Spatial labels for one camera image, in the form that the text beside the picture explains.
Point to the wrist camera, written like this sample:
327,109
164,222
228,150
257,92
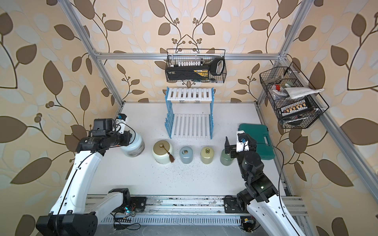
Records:
120,123
242,142

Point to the bit set tray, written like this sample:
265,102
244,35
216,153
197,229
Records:
295,109

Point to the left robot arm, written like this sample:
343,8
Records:
67,217

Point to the blue cylindrical tea canister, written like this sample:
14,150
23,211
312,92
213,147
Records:
186,155

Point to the white bit row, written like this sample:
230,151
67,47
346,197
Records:
189,63

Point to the right black wire basket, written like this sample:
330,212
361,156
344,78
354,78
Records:
273,82

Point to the black wire basket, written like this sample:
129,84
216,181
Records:
273,82
214,58

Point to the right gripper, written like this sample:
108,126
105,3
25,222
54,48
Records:
233,148

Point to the light blue round jar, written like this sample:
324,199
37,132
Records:
135,148

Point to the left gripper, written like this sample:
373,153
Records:
128,137

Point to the back black wire basket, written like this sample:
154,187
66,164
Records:
214,58

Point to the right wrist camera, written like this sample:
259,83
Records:
242,142

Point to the blue white two-tier shelf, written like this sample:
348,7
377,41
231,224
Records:
189,112

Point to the cream jar with tassel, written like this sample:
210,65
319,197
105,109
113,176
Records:
163,152

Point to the green cylindrical tea canister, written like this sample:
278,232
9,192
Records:
225,158

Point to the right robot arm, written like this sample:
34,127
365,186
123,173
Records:
261,199

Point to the yellow-green cylindrical tea canister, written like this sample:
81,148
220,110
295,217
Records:
207,155

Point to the green plastic tool case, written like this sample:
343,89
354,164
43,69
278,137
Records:
260,133

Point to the white paper packet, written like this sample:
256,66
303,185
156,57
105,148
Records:
298,92

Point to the black yellow tool box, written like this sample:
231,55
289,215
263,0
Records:
195,73

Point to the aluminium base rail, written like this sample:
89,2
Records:
193,205

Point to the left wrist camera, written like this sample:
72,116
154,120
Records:
120,123

